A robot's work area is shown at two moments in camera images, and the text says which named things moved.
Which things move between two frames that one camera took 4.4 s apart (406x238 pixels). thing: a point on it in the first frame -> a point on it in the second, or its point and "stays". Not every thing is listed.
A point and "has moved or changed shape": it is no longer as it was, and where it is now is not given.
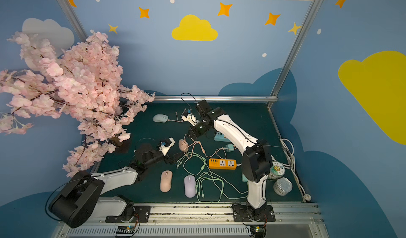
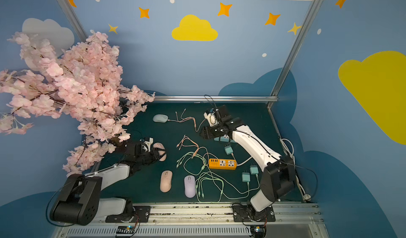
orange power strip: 222,164 stays
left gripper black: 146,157 -> 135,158
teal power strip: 220,137 stays
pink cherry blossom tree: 82,80 stays
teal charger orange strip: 244,179 has moved or changed shape
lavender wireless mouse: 190,186 stays
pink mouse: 183,144 has moved or changed shape
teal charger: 228,147 stays
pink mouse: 166,181 stays
